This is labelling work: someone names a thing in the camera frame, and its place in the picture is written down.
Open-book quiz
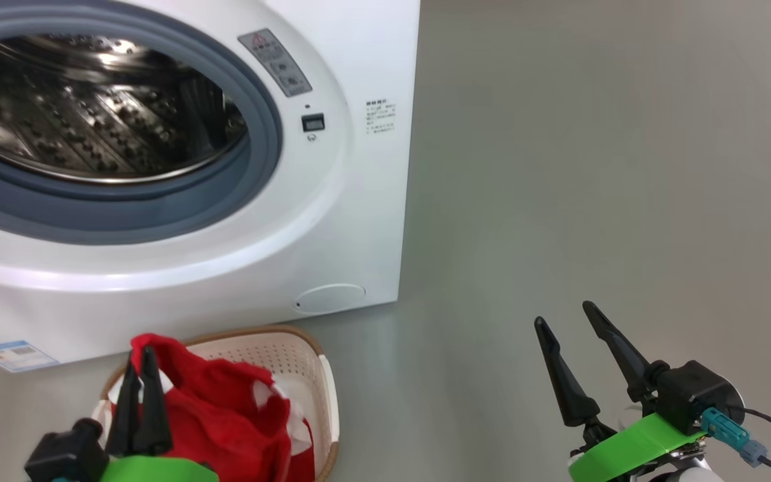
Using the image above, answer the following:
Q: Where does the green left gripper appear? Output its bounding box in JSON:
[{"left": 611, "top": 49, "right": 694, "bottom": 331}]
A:
[{"left": 99, "top": 346, "right": 220, "bottom": 482}]

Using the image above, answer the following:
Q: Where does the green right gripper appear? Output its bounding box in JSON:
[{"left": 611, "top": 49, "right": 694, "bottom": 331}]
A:
[{"left": 534, "top": 301, "right": 707, "bottom": 482}]

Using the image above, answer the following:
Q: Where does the red and white garment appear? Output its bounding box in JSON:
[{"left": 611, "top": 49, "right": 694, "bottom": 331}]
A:
[{"left": 110, "top": 333, "right": 316, "bottom": 482}]

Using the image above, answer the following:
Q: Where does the cream perforated basket brown rim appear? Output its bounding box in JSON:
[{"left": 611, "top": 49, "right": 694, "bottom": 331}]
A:
[{"left": 91, "top": 325, "right": 341, "bottom": 482}]

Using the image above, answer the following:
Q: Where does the white front-load washing machine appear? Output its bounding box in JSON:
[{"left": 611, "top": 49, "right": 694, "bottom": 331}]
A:
[{"left": 0, "top": 0, "right": 421, "bottom": 366}]

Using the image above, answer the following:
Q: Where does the steel washer drum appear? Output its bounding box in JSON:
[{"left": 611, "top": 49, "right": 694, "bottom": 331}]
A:
[{"left": 0, "top": 33, "right": 250, "bottom": 185}]

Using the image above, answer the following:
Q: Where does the blue energy label sticker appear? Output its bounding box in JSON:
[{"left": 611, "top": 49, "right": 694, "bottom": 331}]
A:
[{"left": 0, "top": 340, "right": 60, "bottom": 373}]

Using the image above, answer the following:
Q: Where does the round white filter cover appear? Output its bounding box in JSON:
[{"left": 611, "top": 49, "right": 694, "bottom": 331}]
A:
[{"left": 294, "top": 283, "right": 366, "bottom": 316}]

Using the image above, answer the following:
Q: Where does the small printed text label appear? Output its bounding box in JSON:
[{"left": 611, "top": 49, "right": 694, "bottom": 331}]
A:
[{"left": 365, "top": 100, "right": 398, "bottom": 136}]

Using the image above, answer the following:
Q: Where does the grey warning sticker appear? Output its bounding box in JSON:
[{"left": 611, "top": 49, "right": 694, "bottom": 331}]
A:
[{"left": 238, "top": 28, "right": 313, "bottom": 98}]

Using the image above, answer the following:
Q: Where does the black cable teal connector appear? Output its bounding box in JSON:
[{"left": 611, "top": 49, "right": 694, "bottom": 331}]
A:
[{"left": 700, "top": 405, "right": 771, "bottom": 477}]

